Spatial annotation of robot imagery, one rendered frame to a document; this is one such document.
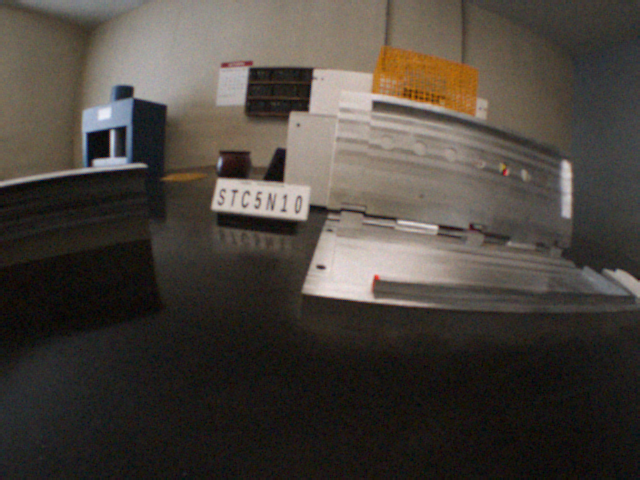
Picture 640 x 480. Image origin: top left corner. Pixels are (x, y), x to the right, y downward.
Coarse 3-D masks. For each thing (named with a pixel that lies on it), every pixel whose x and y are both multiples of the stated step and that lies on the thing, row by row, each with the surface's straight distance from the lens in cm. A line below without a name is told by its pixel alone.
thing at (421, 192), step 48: (384, 96) 38; (336, 144) 34; (432, 144) 38; (480, 144) 42; (528, 144) 49; (336, 192) 32; (384, 192) 33; (432, 192) 35; (480, 192) 40; (528, 192) 46; (528, 240) 45
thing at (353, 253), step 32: (352, 224) 33; (384, 224) 33; (320, 256) 21; (352, 256) 23; (384, 256) 25; (416, 256) 27; (448, 256) 29; (480, 256) 34; (512, 256) 39; (544, 256) 46; (320, 288) 17; (352, 288) 17; (544, 288) 31; (576, 288) 37; (320, 320) 17; (352, 320) 17; (384, 320) 17; (416, 320) 18; (448, 320) 18; (480, 320) 20; (512, 320) 22; (544, 320) 25; (576, 320) 29; (608, 320) 35
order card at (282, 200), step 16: (224, 192) 41; (240, 192) 40; (256, 192) 39; (272, 192) 39; (288, 192) 38; (304, 192) 38; (224, 208) 41; (240, 208) 39; (256, 208) 39; (272, 208) 38; (288, 208) 37; (304, 208) 37
